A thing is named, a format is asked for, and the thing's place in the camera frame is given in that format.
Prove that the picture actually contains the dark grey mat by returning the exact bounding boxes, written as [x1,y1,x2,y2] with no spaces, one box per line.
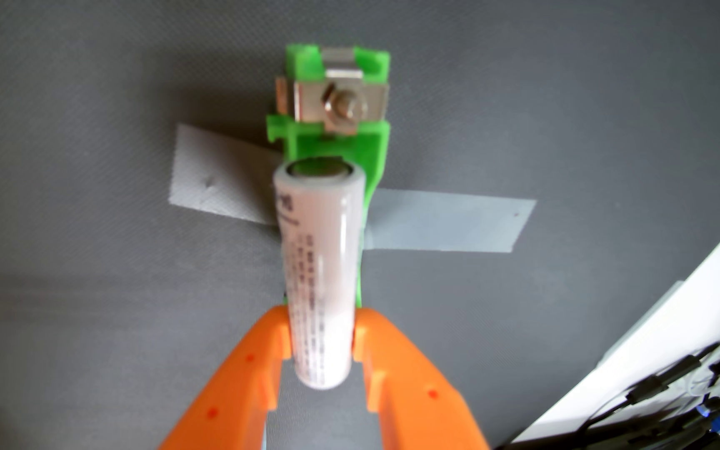
[0,0,720,450]

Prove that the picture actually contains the green battery holder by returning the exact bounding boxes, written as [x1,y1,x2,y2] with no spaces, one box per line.
[265,42,392,310]

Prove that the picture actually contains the grey tape strip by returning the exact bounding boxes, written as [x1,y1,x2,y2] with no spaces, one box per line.
[167,122,537,254]

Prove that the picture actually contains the white cylindrical battery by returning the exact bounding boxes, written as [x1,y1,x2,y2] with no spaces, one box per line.
[272,157,367,391]

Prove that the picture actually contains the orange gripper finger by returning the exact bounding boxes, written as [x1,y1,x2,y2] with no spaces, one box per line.
[159,305,293,450]
[352,307,491,450]

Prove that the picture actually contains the black cable with adapter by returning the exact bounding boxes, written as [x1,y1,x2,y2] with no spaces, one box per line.
[575,353,720,438]

